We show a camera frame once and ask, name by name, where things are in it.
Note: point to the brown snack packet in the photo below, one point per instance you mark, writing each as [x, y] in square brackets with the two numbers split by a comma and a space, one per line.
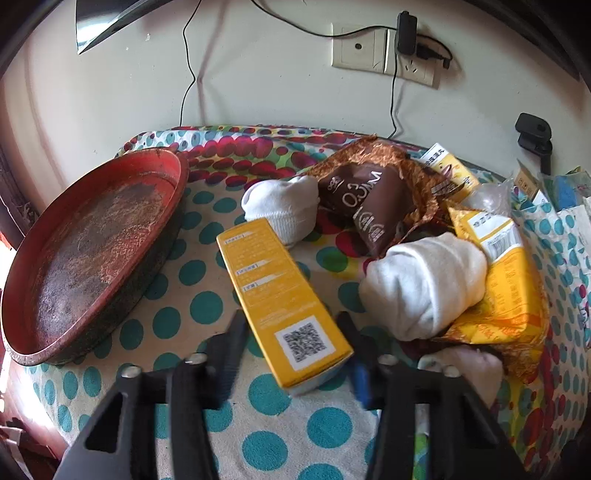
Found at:
[369, 198]

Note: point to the black clamp mount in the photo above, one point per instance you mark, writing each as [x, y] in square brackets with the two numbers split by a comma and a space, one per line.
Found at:
[533, 131]

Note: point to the black plug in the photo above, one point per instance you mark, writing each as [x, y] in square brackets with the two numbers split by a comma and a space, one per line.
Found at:
[431, 53]

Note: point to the yellow snack packet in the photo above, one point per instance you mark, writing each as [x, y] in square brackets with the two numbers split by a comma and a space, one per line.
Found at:
[508, 295]

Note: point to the yellow cardboard box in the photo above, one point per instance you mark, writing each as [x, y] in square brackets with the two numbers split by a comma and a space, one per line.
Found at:
[272, 286]
[450, 166]

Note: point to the clear plastic wrapper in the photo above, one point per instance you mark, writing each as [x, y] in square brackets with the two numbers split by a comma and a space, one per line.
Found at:
[489, 198]

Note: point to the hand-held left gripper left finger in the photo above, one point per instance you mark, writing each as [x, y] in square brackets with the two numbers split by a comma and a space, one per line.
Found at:
[226, 357]

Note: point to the small brown cardboard box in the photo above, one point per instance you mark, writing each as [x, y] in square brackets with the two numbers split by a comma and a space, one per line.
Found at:
[528, 182]

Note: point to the white sock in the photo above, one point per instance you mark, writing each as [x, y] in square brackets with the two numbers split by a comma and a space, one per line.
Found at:
[281, 203]
[415, 281]
[475, 364]

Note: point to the polka dot tablecloth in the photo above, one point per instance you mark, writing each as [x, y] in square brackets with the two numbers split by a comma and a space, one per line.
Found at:
[304, 424]

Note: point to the black power adapter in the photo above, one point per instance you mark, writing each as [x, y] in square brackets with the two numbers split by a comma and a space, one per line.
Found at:
[406, 32]

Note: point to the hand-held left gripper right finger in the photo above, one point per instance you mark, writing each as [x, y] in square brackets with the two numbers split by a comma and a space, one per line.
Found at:
[362, 383]

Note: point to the white wall jack plate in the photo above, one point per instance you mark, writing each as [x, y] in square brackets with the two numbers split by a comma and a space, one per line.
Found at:
[360, 46]

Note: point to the red round tray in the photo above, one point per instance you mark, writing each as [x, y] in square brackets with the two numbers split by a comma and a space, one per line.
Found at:
[92, 240]

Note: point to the blue packet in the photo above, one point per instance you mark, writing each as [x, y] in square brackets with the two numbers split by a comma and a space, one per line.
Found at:
[568, 191]

